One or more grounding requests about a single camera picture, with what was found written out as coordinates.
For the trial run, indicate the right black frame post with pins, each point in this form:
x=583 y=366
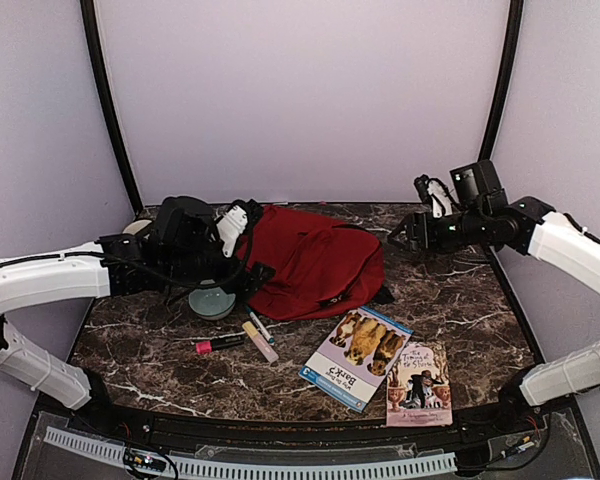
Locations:
x=505 y=70

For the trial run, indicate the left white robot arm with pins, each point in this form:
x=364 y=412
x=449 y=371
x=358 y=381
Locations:
x=111 y=266

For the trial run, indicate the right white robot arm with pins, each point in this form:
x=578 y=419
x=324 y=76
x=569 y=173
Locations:
x=533 y=228

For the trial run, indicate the white slotted cable duct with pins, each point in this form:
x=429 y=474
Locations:
x=213 y=462

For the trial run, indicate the left black frame post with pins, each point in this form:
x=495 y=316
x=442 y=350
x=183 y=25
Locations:
x=106 y=101

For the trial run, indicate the black frame post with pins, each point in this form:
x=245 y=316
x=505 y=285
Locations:
x=106 y=101
x=505 y=70

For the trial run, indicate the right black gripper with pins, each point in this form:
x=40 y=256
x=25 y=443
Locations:
x=429 y=243

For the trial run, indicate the pink black highlighter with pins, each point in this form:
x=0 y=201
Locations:
x=218 y=344

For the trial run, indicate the cream patterned mug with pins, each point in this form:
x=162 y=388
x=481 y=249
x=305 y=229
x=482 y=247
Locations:
x=136 y=226

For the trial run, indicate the pink Shakespeare book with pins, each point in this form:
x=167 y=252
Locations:
x=418 y=388

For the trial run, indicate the teal capped white marker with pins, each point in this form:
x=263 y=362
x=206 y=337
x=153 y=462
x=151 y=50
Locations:
x=258 y=323

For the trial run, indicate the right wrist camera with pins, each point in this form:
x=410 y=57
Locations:
x=475 y=187

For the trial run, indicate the pale yellow highlighter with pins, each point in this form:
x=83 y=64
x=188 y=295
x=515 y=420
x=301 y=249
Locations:
x=259 y=341

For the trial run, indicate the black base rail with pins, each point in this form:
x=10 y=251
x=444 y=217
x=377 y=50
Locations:
x=235 y=412

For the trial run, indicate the celadon bowl near left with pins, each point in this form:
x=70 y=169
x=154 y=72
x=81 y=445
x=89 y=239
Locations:
x=211 y=304

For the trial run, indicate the red student backpack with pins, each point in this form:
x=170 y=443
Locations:
x=324 y=267

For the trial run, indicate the dog cover book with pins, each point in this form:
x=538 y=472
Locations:
x=355 y=358

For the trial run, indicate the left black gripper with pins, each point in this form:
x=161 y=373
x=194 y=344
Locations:
x=253 y=281

